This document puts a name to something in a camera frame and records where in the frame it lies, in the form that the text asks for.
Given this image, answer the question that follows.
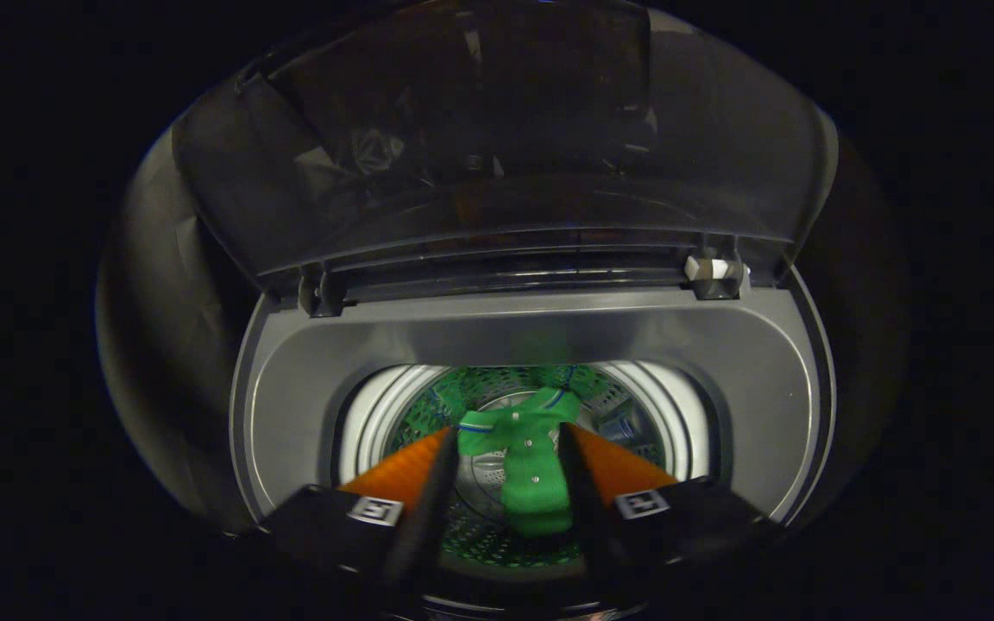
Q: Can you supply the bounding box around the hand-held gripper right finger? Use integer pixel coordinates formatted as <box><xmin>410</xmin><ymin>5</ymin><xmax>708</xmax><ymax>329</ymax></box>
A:
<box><xmin>557</xmin><ymin>423</ymin><xmax>783</xmax><ymax>587</ymax></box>

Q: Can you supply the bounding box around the transparent washing machine lid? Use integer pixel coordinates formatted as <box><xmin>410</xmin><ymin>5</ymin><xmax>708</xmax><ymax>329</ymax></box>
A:
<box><xmin>171</xmin><ymin>0</ymin><xmax>839</xmax><ymax>303</ymax></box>

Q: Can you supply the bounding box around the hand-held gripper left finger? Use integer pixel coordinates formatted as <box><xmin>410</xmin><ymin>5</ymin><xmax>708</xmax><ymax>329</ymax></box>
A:
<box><xmin>260</xmin><ymin>427</ymin><xmax>461</xmax><ymax>596</ymax></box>

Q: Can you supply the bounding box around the green polo shirt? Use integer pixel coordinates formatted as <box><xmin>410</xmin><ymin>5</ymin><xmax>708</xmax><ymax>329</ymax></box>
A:
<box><xmin>458</xmin><ymin>388</ymin><xmax>582</xmax><ymax>537</ymax></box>

